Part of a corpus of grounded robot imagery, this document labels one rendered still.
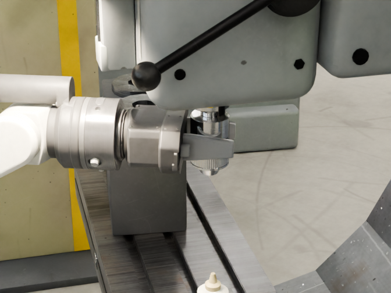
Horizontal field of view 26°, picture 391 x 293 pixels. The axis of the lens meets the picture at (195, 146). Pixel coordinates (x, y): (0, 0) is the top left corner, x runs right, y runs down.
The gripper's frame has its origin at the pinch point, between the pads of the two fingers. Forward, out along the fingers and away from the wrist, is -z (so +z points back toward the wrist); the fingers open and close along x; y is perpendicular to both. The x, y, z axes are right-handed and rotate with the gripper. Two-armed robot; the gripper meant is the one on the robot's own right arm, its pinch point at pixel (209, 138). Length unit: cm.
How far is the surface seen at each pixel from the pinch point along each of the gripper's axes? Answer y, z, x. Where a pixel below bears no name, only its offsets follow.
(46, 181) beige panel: 92, 65, 159
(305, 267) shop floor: 123, -25, 163
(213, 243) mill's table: 29.0, 0.5, 23.1
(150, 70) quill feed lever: -14.3, 4.9, -16.0
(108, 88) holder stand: 9.1, 19.5, 38.6
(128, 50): -12.5, 8.8, -5.1
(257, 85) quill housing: -10.4, -5.4, -8.7
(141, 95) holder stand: 7.8, 13.0, 32.7
